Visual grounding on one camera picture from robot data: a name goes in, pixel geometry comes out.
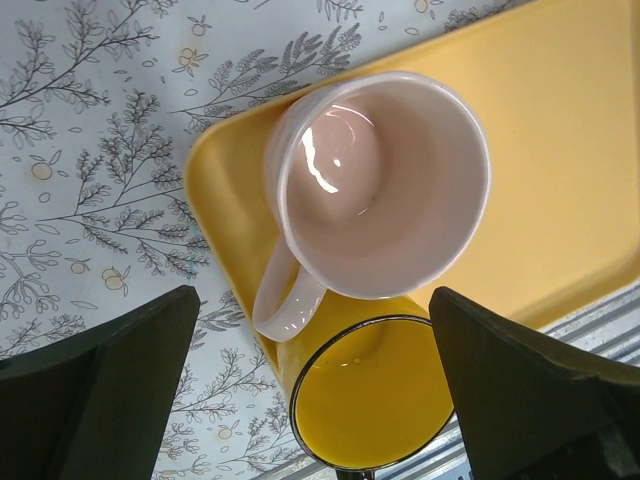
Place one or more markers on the floral tablecloth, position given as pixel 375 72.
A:
pixel 101 102

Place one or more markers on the light pink mug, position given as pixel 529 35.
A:
pixel 377 185

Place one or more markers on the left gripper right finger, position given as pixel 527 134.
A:
pixel 530 406

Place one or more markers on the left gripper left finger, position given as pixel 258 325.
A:
pixel 96 405

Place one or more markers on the yellow mug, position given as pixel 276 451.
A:
pixel 364 383

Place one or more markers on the yellow tray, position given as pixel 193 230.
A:
pixel 555 85

